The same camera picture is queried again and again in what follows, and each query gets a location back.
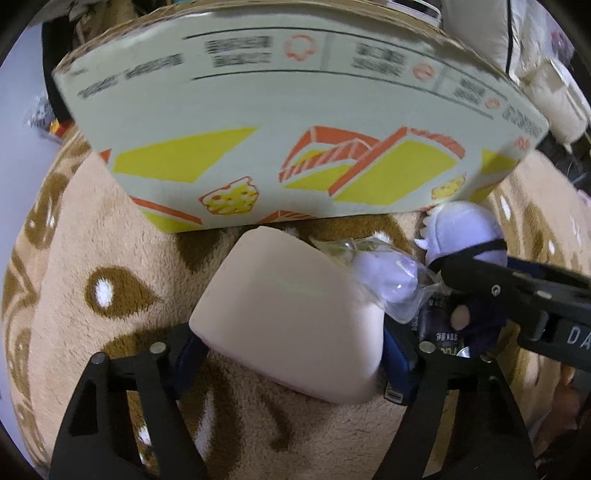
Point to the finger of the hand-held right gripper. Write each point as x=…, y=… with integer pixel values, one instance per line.
x=489, y=284
x=480, y=247

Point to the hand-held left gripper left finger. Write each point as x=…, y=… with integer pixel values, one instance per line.
x=189, y=357

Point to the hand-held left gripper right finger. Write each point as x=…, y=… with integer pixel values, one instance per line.
x=397, y=364

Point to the purple plush toy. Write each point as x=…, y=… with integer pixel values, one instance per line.
x=461, y=226

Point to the pink swirl roll cushion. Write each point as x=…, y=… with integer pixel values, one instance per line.
x=286, y=314

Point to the printed cardboard box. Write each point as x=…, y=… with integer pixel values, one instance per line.
x=277, y=115

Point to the person's right hand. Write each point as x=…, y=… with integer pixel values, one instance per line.
x=570, y=401

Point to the clear plastic toy packet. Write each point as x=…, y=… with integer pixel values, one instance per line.
x=392, y=281

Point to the beige patterned blanket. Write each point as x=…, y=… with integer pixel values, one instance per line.
x=115, y=230

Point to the cream pillow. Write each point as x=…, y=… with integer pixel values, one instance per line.
x=554, y=92

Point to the clear bag of toys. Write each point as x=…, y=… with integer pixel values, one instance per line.
x=46, y=122

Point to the black hanging coat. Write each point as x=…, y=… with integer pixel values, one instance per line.
x=51, y=83

